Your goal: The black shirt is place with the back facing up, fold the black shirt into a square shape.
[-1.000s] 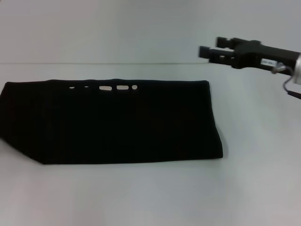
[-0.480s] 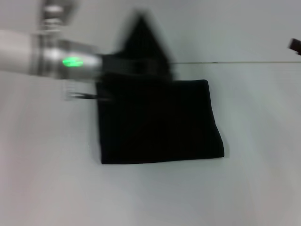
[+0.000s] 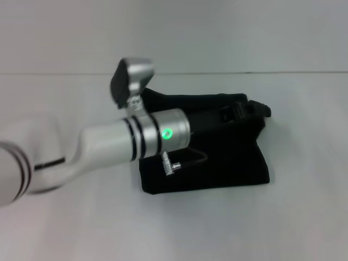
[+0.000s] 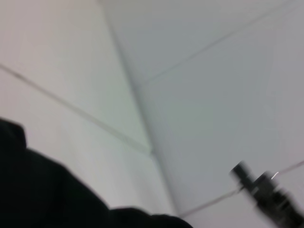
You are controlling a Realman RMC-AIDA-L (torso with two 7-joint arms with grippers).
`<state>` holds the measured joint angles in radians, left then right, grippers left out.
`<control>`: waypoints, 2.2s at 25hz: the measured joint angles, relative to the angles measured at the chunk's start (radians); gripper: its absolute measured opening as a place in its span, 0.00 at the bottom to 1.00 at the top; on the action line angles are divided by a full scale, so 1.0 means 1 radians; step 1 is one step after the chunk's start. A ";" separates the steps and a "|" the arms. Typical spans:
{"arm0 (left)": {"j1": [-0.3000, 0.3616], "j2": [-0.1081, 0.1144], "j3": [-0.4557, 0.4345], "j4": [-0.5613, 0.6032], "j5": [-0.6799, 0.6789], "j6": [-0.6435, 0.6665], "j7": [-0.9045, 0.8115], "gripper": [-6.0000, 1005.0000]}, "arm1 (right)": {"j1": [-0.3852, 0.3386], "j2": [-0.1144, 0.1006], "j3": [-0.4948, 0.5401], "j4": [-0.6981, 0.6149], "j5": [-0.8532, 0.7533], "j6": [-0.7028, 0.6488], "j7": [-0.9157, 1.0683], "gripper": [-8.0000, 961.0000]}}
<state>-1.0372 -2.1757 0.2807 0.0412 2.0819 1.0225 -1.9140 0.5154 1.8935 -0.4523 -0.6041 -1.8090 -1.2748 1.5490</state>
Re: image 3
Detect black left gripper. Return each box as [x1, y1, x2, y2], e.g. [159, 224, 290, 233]
[187, 100, 254, 138]

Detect black t-shirt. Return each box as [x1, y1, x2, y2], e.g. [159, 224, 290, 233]
[138, 86, 272, 195]

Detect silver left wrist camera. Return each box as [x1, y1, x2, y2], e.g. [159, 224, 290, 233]
[109, 57, 156, 120]

